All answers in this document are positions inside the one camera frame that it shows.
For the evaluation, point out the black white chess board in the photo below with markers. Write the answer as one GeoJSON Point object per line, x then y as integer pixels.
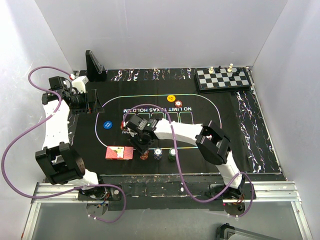
{"type": "Point", "coordinates": [221, 82]}

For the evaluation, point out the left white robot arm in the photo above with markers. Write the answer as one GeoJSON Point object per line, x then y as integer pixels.
{"type": "Point", "coordinates": [58, 160]}

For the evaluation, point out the black poker table mat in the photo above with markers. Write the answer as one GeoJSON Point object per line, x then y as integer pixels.
{"type": "Point", "coordinates": [146, 97]}

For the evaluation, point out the black device bottom corner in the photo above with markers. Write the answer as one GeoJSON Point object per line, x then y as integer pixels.
{"type": "Point", "coordinates": [228, 232]}

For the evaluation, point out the green poker chip stack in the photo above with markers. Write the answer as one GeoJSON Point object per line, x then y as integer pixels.
{"type": "Point", "coordinates": [172, 154]}

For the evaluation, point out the black card shoe holder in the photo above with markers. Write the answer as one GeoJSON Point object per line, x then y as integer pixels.
{"type": "Point", "coordinates": [96, 72]}

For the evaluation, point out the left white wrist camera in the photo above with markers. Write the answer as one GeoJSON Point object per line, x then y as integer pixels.
{"type": "Point", "coordinates": [80, 83]}

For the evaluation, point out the aluminium rail frame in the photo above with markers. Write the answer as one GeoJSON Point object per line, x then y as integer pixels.
{"type": "Point", "coordinates": [176, 206]}

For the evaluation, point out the blue poker chip stack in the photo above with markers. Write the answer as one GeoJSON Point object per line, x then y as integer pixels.
{"type": "Point", "coordinates": [157, 153]}

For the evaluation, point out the yellow big blind button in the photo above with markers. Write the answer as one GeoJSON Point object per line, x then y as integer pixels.
{"type": "Point", "coordinates": [171, 98]}

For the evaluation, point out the red poker chip stack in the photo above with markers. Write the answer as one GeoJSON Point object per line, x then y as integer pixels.
{"type": "Point", "coordinates": [145, 155]}

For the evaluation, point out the blue small blind button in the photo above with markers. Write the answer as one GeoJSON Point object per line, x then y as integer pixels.
{"type": "Point", "coordinates": [107, 125]}

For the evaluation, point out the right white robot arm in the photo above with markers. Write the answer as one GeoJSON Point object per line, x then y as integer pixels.
{"type": "Point", "coordinates": [211, 141]}

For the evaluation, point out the red playing card deck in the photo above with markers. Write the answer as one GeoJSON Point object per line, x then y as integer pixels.
{"type": "Point", "coordinates": [119, 153]}

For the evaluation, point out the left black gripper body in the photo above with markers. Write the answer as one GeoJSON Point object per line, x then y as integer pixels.
{"type": "Point", "coordinates": [79, 102]}

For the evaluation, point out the white chess piece tall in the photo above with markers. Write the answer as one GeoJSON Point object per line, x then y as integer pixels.
{"type": "Point", "coordinates": [230, 68]}

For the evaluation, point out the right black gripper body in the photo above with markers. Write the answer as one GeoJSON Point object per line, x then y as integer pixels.
{"type": "Point", "coordinates": [140, 143]}

